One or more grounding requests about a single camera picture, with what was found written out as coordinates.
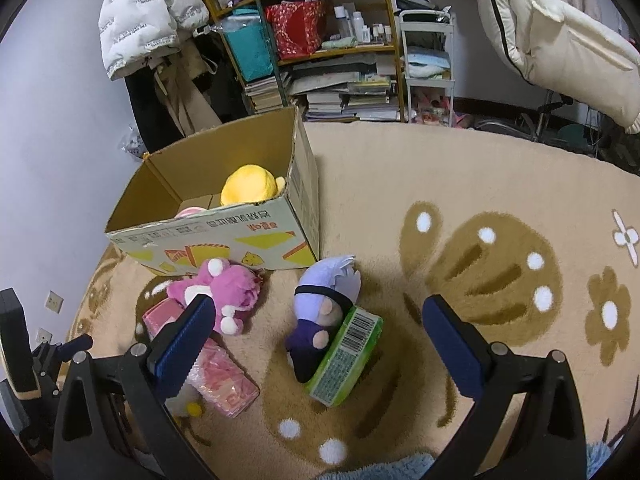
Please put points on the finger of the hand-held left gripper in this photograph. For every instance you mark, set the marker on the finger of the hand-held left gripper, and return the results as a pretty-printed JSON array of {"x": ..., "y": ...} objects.
[{"x": 67, "y": 347}]

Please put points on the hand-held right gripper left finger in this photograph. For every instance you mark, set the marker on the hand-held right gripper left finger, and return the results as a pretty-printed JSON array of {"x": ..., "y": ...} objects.
[{"x": 184, "y": 346}]

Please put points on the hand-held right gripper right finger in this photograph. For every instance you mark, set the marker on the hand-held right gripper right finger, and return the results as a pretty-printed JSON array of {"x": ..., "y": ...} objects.
[{"x": 454, "y": 347}]

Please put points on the purple white-haired plush doll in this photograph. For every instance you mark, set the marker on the purple white-haired plush doll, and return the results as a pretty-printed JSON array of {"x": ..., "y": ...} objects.
[{"x": 325, "y": 280}]

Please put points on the printed cardboard box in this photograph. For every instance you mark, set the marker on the printed cardboard box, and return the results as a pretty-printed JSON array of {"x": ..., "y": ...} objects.
[{"x": 300, "y": 200}]

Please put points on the small pink tissue pack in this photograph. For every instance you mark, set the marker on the small pink tissue pack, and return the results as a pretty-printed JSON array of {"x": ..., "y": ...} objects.
[{"x": 160, "y": 317}]

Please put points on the large pink tissue pack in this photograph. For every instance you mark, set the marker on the large pink tissue pack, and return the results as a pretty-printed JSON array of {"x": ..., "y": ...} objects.
[{"x": 225, "y": 382}]

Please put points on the white yellow plush toy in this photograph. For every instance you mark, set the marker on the white yellow plush toy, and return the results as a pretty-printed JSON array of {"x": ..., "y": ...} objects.
[{"x": 189, "y": 408}]

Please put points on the pink plush bear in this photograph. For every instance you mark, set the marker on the pink plush bear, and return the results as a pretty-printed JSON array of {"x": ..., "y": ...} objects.
[{"x": 235, "y": 285}]

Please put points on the green tissue pack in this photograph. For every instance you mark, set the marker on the green tissue pack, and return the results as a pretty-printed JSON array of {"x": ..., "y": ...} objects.
[{"x": 342, "y": 365}]

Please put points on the pink white plush toy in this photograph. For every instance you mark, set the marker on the pink white plush toy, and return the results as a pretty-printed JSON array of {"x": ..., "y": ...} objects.
[{"x": 189, "y": 211}]

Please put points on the beige flower patterned rug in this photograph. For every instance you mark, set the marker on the beige flower patterned rug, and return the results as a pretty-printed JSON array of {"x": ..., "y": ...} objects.
[{"x": 380, "y": 185}]

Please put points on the clear plastic bag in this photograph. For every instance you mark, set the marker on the clear plastic bag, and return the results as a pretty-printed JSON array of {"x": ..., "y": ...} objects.
[{"x": 131, "y": 145}]

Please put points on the black coat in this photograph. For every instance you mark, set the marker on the black coat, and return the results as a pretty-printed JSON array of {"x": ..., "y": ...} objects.
[{"x": 147, "y": 105}]

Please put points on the black office chair base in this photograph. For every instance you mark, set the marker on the black office chair base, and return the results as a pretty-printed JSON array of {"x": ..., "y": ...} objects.
[{"x": 545, "y": 115}]

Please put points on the small stack of books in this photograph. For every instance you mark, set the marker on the small stack of books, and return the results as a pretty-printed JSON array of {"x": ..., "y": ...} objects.
[{"x": 265, "y": 92}]

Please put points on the large stack of magazines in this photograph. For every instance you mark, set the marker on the large stack of magazines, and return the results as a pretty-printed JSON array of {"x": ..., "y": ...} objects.
[{"x": 340, "y": 90}]

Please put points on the light blue folded cloth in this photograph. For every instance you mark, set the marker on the light blue folded cloth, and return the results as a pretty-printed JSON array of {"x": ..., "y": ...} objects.
[{"x": 427, "y": 62}]

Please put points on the white rolling cart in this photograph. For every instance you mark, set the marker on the white rolling cart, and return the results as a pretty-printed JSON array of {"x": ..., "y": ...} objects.
[{"x": 452, "y": 60}]

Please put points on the teal bag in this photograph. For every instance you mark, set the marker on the teal bag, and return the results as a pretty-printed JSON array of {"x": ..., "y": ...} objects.
[{"x": 247, "y": 47}]

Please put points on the cream padded coat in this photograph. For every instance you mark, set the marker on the cream padded coat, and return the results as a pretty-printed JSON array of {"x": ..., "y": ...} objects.
[{"x": 560, "y": 35}]

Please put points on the white puffer jacket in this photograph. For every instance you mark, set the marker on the white puffer jacket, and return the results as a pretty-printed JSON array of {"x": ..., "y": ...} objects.
[{"x": 135, "y": 15}]

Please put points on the red patterned bag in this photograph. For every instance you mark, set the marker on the red patterned bag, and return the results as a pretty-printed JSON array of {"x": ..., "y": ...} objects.
[{"x": 295, "y": 30}]

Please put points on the group of toiletry bottles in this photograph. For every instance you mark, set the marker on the group of toiletry bottles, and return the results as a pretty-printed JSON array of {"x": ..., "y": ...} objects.
[{"x": 357, "y": 25}]

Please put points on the wooden shelf unit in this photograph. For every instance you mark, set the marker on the wooden shelf unit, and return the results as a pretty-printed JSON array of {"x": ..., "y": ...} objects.
[{"x": 387, "y": 15}]

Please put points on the wall socket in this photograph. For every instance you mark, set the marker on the wall socket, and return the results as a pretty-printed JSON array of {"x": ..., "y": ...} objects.
[
  {"x": 54, "y": 301},
  {"x": 45, "y": 335}
]

